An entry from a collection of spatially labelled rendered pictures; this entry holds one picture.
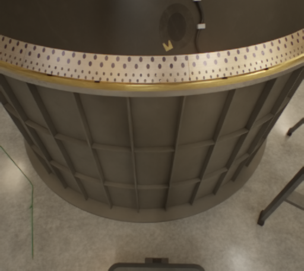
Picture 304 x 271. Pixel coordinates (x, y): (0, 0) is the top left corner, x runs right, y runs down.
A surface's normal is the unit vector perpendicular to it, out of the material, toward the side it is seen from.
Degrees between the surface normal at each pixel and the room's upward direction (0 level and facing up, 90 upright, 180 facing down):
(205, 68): 43
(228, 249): 0
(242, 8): 62
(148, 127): 90
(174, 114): 90
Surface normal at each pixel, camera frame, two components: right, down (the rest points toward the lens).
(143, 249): 0.01, -0.66
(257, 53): 0.26, 0.00
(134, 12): -0.01, 0.35
